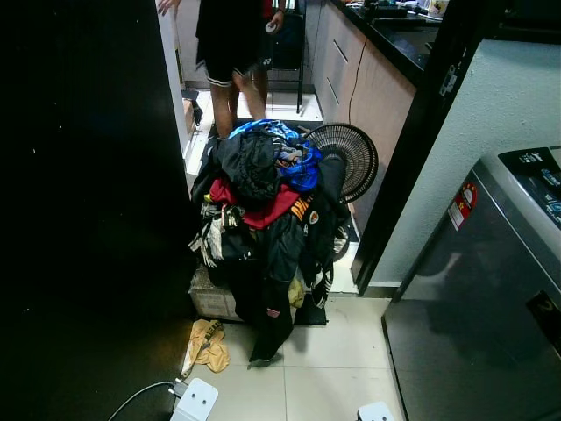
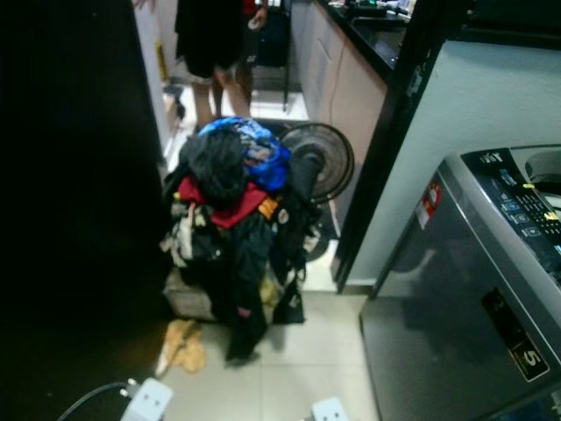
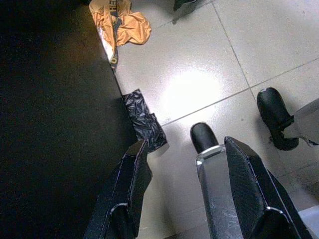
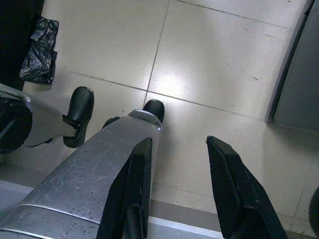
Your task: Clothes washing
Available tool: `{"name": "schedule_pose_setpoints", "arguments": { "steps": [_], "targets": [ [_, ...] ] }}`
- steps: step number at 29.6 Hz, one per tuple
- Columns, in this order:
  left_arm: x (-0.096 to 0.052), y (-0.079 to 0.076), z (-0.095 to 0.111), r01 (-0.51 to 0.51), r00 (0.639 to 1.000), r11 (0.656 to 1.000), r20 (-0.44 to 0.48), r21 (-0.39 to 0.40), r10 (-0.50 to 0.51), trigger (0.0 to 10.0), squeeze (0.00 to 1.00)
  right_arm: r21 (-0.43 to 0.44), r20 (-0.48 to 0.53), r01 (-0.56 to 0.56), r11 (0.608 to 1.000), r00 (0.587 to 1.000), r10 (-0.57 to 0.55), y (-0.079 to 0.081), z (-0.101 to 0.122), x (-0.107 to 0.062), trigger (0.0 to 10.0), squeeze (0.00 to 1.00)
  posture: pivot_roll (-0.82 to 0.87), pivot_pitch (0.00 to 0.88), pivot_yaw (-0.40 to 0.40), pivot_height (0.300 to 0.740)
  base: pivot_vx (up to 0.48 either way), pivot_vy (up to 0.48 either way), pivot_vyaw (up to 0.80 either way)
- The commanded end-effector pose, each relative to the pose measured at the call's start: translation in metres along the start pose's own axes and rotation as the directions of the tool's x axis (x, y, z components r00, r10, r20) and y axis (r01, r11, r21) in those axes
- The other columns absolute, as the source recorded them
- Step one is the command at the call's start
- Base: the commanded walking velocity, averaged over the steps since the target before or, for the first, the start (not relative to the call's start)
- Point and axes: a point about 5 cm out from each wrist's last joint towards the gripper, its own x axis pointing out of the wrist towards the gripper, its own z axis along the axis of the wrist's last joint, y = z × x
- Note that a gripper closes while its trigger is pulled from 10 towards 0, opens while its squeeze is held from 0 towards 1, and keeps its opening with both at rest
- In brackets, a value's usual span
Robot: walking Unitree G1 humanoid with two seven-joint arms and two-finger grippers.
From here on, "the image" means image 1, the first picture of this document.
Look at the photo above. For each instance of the grey top-load washing machine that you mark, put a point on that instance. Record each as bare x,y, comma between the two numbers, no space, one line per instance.
473,289

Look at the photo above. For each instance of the red and white sticker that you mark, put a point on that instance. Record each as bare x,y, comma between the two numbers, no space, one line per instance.
462,206

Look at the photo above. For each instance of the black energy label sticker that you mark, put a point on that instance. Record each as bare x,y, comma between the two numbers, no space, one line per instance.
545,316

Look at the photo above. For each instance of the black standing fan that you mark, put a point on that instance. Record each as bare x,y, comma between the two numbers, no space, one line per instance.
355,162

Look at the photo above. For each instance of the beige kitchen cabinet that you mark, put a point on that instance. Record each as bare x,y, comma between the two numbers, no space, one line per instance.
368,88

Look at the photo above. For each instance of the black kitchen countertop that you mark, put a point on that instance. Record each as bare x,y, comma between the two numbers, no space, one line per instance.
399,48

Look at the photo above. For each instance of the blue patterned garment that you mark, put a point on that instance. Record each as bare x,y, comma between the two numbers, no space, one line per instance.
302,171

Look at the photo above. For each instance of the black jacket with patches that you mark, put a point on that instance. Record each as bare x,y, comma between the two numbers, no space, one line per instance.
276,263

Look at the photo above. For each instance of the red garment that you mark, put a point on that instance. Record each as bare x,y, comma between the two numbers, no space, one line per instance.
263,215

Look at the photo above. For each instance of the black bundled garment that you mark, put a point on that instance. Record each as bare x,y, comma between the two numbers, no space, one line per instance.
250,167

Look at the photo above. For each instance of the black chair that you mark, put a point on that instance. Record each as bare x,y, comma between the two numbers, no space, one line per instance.
289,48

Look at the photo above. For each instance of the grey and white garment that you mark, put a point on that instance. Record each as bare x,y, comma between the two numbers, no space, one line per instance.
210,241

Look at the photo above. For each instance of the grey laundry basket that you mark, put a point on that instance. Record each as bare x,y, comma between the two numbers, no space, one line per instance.
210,298

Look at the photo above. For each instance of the tan cloth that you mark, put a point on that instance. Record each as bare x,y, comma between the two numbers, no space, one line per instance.
209,346

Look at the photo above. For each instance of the person in black shorts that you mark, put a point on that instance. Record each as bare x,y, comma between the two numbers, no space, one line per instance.
223,35

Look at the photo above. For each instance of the black door frame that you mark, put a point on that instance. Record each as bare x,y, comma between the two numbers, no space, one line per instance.
421,132

